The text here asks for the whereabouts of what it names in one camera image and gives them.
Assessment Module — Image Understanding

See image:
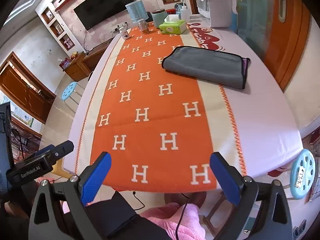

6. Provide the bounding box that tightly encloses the wooden sliding door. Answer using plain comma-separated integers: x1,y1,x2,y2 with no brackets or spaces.
263,0,311,90

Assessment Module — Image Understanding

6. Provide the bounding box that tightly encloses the wooden entrance door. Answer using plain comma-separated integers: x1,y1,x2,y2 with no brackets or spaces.
1,52,56,124

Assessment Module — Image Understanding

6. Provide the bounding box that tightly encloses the wooden TV cabinet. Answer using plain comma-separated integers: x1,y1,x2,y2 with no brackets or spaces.
59,42,110,82

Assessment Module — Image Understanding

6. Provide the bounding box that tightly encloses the purple and grey towel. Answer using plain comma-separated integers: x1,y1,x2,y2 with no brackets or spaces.
162,46,251,89

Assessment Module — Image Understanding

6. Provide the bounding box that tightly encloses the teal canister with lid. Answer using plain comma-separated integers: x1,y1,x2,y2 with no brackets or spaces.
151,9,168,29

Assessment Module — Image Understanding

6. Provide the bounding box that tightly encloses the white squeeze bottle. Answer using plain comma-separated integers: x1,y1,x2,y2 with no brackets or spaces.
180,5,190,23

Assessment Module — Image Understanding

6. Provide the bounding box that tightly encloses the glass jar with amber contents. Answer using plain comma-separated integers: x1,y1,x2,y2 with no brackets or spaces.
137,19,150,34

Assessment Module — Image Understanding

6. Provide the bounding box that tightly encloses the black wall television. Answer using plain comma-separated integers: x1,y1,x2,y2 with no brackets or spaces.
74,0,134,30

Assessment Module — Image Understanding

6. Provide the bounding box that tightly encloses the green tissue pack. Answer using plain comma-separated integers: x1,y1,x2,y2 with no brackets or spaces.
159,20,187,34

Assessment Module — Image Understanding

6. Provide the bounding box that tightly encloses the black cable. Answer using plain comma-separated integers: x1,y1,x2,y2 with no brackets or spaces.
132,191,198,240

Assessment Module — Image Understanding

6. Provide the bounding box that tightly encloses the blue table lamp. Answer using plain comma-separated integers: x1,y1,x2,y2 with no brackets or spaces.
125,0,149,23

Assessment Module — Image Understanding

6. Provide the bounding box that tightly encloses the small white pill bottle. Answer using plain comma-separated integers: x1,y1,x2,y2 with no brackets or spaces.
119,27,130,40

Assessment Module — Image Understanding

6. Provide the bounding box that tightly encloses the orange H-pattern table runner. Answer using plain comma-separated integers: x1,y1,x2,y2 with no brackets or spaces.
91,28,216,192

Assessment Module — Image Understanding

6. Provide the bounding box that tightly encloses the blue plastic stool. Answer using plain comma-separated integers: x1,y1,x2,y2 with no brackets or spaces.
290,149,316,199
61,82,85,114

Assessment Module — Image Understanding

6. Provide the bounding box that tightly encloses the white tablecloth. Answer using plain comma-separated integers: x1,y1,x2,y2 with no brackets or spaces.
63,20,303,177

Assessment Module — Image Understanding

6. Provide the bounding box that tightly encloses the white countertop appliance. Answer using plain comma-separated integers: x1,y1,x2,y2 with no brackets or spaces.
196,0,237,28

